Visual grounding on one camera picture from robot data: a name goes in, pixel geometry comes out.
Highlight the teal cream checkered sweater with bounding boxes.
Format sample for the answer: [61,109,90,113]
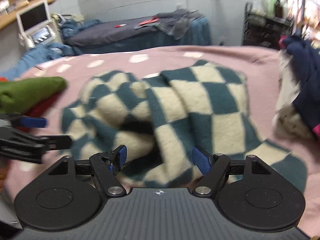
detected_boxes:
[61,60,307,190]

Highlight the blue crumpled clothes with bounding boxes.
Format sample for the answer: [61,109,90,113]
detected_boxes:
[0,18,102,81]

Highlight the red folded garment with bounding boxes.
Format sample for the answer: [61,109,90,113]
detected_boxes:
[14,92,63,133]

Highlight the green folded garment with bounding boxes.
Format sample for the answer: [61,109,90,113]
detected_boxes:
[1,76,67,114]

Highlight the cream fuzzy garment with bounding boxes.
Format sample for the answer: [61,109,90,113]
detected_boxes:
[272,50,313,140]

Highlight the white monitor device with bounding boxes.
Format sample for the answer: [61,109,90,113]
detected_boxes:
[16,0,56,50]

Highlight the pink polka dot blanket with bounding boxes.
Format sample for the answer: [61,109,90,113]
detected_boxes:
[22,46,319,236]

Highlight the dark grey bed mattress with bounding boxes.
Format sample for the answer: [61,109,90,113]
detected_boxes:
[66,17,212,55]

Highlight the small red white object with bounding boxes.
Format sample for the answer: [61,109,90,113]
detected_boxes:
[115,24,127,28]

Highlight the navy blue garment pile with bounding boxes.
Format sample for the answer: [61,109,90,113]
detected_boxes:
[280,35,319,140]

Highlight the black metal rack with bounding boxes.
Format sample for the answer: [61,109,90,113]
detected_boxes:
[242,2,293,50]

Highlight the grey towel on bed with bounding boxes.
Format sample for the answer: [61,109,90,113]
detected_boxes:
[134,8,204,40]

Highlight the red item on towel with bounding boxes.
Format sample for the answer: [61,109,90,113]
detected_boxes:
[138,17,159,26]

